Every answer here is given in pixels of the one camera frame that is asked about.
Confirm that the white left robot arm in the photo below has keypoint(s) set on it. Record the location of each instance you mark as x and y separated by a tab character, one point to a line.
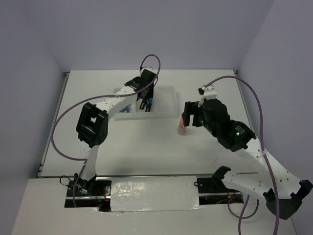
92	126

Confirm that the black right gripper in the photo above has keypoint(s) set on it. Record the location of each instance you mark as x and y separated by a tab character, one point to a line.
191	107

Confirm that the orange highlighter marker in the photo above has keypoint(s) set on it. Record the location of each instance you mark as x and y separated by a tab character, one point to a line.
146	107

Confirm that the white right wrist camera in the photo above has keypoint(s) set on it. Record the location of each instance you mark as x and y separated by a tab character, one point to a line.
206	93

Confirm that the pink-lidded toothpick jar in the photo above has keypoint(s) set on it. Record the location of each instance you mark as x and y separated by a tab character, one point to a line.
181	127

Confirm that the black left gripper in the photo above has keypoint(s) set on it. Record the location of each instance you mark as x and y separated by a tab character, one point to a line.
150	93

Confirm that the blue paint jar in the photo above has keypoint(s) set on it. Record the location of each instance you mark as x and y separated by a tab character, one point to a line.
125	109

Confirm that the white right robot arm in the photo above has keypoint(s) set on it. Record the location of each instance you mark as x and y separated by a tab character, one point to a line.
281	191

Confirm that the pink highlighter marker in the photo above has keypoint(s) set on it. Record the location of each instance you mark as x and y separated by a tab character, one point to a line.
143	104

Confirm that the silver foil-covered base plate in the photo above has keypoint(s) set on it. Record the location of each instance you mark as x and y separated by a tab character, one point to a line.
149	194

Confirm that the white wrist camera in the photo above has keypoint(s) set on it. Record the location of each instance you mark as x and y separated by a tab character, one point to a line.
147	68
206	93

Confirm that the white three-compartment foam tray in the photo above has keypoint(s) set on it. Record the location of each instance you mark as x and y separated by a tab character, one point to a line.
164	105

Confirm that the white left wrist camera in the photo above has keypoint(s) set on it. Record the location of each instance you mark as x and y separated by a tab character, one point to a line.
147	68

